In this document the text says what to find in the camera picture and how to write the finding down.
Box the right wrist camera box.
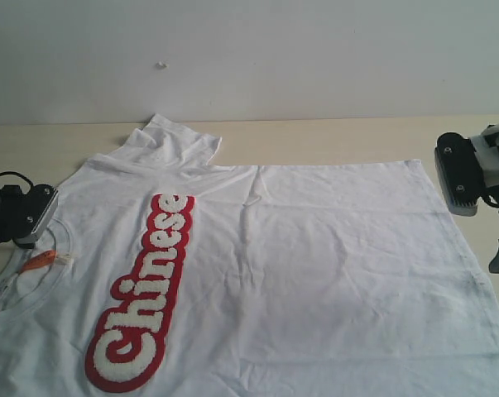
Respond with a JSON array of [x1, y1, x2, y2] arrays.
[[434, 132, 485, 217]]

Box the white t-shirt red lettering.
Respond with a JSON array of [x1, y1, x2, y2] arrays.
[[0, 115, 499, 396]]

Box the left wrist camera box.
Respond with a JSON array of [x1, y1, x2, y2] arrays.
[[12, 184, 58, 249]]

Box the black left camera cable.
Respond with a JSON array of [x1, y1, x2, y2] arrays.
[[0, 170, 34, 192]]

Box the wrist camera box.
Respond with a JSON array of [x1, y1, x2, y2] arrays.
[[12, 184, 58, 249], [434, 132, 485, 217]]

